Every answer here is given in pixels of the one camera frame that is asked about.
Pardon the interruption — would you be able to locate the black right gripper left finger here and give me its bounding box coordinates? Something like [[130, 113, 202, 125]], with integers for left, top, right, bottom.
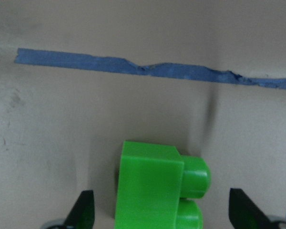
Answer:
[[63, 190, 95, 229]]

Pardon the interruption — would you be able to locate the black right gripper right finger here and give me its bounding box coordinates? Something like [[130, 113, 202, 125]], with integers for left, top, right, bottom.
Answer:
[[229, 188, 276, 229]]

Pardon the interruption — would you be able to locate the green toy block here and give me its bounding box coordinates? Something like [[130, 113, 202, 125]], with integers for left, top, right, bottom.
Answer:
[[114, 141, 211, 229]]

